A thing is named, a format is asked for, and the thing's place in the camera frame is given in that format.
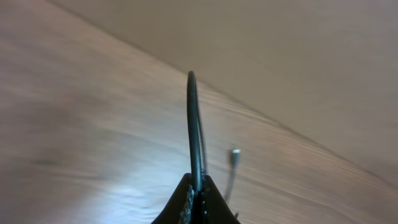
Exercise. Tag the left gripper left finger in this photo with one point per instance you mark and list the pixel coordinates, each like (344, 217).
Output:
(178, 209)

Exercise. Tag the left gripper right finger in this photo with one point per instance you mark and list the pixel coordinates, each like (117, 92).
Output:
(215, 209)

